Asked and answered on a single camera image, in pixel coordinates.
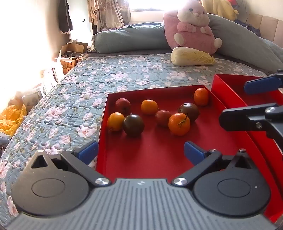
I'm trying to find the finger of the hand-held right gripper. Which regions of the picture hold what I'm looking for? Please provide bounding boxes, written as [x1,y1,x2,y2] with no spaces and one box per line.
[219,103,283,153]
[244,69,283,95]

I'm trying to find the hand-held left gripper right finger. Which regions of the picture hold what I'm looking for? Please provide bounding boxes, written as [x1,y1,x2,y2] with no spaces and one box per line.
[171,141,258,189]

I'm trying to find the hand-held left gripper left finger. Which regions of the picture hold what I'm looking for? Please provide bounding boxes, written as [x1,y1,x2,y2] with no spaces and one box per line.
[23,140,112,187]

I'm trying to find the red tray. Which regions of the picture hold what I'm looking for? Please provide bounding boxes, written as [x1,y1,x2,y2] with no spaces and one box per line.
[96,85,273,222]
[211,74,283,224]

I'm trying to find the orange mandarin with stem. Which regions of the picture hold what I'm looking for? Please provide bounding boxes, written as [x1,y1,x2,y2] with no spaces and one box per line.
[168,113,191,136]

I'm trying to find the yellow orange citrus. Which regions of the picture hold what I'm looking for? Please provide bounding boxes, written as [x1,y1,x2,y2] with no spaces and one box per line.
[107,112,125,132]

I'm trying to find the dark brown plum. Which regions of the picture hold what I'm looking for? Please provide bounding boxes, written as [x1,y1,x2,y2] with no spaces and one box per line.
[177,103,200,122]
[123,114,145,137]

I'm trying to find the red apple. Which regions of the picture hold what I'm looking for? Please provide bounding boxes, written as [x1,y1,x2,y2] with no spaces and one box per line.
[155,110,172,127]
[114,98,131,116]

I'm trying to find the beige padded headboard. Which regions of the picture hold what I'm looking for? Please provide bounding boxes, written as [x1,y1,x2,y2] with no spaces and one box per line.
[245,13,283,48]

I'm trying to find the floral quilted bedspread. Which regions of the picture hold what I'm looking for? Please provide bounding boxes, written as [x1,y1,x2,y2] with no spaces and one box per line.
[0,52,271,226]

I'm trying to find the napa cabbage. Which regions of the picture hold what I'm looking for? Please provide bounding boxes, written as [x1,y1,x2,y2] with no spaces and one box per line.
[171,46,216,66]

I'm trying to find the yellow plastic bag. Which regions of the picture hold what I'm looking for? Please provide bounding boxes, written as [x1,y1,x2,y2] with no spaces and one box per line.
[0,104,28,136]

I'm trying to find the yellow plush toy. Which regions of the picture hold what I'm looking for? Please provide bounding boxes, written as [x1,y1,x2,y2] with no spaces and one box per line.
[201,0,239,21]

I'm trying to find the small cardboard box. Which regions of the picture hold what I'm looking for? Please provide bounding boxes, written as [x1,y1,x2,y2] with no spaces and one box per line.
[59,58,78,76]

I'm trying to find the pink plush hamster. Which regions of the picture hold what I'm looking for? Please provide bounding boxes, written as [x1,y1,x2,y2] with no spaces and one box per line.
[163,0,223,56]

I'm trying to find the open cardboard box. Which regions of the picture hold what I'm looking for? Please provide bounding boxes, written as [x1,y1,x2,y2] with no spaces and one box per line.
[60,40,88,60]

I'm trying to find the dark hanging clothes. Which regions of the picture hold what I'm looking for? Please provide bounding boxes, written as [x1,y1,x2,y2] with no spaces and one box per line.
[58,0,73,34]

